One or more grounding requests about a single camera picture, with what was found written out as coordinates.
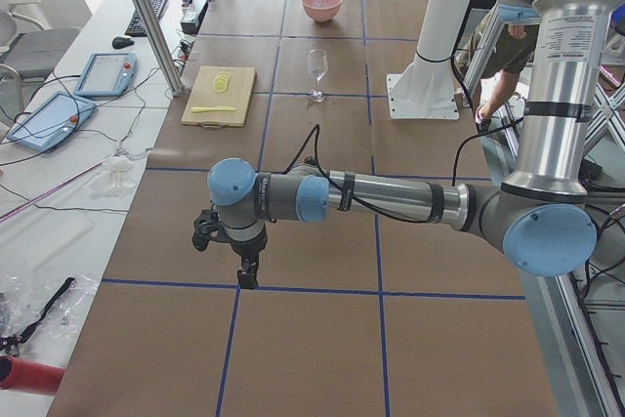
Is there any black keyboard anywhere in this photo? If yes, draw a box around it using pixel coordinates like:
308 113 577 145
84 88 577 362
124 0 171 38

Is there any pink bowl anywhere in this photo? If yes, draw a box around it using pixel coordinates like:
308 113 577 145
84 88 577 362
302 0 343 22

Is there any black box device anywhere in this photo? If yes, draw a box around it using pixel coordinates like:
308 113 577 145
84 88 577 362
181 0 209 35

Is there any yellow plastic knife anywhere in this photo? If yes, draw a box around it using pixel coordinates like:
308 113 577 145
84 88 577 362
190 105 237 113

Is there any teach pendant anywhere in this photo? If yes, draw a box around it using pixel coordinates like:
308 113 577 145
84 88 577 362
74 52 138 100
6 92 96 152

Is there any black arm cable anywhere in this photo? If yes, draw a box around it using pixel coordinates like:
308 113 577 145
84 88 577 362
283 123 526 223

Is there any aluminium frame post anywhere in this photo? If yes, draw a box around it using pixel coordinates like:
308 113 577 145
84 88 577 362
132 0 184 97

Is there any red cylinder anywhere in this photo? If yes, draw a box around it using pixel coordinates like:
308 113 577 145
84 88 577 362
1 355 64 396

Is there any person in shorts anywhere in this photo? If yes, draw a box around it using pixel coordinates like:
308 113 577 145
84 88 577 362
472 24 539 133

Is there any grey office chair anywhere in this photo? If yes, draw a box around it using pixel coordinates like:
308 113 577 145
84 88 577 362
1 0 80 100

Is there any clear wine glass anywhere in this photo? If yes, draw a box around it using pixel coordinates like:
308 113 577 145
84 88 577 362
307 49 328 103

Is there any black strap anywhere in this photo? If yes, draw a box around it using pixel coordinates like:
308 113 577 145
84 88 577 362
0 276 77 353

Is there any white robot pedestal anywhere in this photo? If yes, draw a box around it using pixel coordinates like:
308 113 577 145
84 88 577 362
387 0 470 120

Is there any teach pendant near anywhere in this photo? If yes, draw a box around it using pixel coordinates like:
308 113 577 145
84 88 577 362
6 92 96 152

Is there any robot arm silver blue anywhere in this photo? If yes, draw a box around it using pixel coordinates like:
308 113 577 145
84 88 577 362
192 0 624 289

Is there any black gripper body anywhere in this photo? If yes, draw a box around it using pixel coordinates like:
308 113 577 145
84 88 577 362
228 221 268 258

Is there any teach pendant far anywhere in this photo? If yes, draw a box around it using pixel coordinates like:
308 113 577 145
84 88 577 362
74 52 138 100

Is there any white cloth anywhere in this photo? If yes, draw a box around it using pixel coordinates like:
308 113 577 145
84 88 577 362
89 155 137 198

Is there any black computer mouse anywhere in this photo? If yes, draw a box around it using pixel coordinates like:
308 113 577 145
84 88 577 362
111 36 134 50

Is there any bamboo cutting board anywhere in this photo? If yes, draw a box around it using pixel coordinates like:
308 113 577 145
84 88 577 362
181 65 256 127

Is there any pile of ice cubes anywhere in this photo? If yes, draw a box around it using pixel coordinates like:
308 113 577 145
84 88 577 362
309 0 334 10

